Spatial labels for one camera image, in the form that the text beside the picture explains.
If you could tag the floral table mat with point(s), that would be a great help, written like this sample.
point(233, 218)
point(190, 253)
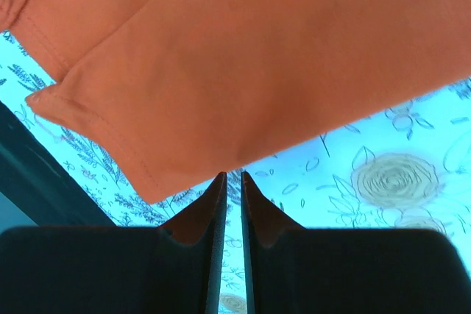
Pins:
point(407, 167)

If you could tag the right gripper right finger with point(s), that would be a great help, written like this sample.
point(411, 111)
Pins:
point(293, 269)

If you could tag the orange t shirt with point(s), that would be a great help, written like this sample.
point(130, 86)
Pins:
point(179, 90)

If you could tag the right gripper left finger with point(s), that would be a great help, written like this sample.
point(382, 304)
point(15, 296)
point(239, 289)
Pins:
point(172, 268)

